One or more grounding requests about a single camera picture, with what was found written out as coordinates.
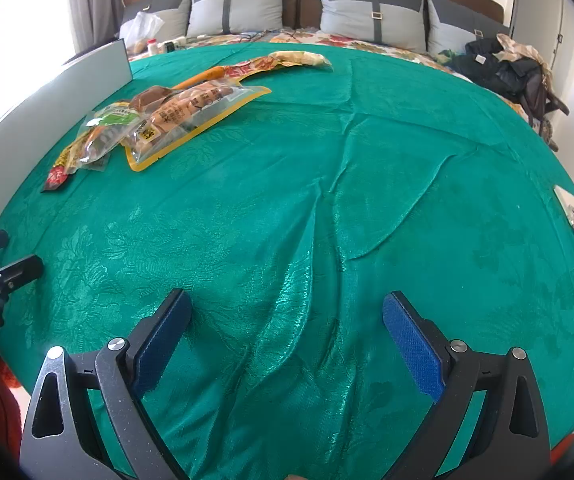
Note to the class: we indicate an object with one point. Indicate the small red snack packet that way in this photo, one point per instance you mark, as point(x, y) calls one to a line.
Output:
point(59, 175)

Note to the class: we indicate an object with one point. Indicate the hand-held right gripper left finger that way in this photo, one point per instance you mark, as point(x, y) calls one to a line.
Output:
point(164, 345)

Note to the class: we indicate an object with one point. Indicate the grey curtain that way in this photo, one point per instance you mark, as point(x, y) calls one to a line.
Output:
point(92, 0)

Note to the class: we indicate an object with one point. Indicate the black clothing pile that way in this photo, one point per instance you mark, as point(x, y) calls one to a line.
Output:
point(492, 67)

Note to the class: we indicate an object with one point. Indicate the grey panel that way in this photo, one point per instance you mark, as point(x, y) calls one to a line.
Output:
point(42, 95)

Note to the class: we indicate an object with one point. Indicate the orange sausage stick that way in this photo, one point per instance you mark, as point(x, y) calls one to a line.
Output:
point(202, 76)

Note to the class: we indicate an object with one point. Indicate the grey pillow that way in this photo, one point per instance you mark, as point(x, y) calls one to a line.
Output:
point(167, 15)
point(237, 10)
point(462, 25)
point(372, 15)

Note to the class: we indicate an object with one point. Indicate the green patterned bedspread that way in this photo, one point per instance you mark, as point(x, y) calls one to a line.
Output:
point(317, 210)

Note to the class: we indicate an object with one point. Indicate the white bottle with red cap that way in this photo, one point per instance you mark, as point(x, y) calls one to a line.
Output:
point(153, 47)

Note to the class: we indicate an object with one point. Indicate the brown snack packet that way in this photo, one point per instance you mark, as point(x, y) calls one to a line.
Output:
point(149, 97)

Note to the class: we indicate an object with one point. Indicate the orange clothing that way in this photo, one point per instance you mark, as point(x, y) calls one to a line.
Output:
point(4, 400)

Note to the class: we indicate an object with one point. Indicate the pale yellow snack packet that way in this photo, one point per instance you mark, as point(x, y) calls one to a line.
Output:
point(302, 59)

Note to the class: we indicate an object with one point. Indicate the green label snack packet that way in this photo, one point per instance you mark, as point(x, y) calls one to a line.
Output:
point(107, 130)

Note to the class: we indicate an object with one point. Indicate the yellow and red snack packet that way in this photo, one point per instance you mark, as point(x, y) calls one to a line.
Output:
point(252, 67)

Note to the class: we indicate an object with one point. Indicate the white power strip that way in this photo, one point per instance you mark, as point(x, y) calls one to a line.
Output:
point(176, 44)

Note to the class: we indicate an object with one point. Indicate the clear plastic bag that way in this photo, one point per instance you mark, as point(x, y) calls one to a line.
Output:
point(144, 27)

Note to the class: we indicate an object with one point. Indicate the brown bag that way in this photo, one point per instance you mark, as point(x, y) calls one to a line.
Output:
point(544, 95)

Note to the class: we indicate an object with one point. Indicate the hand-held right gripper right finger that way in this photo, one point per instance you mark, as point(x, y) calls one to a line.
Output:
point(412, 345)

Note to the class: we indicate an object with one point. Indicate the clear yellow-edged sausage pack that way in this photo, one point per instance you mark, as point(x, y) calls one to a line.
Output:
point(182, 115)

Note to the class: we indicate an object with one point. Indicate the beige scarf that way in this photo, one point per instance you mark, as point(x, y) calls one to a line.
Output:
point(522, 47)

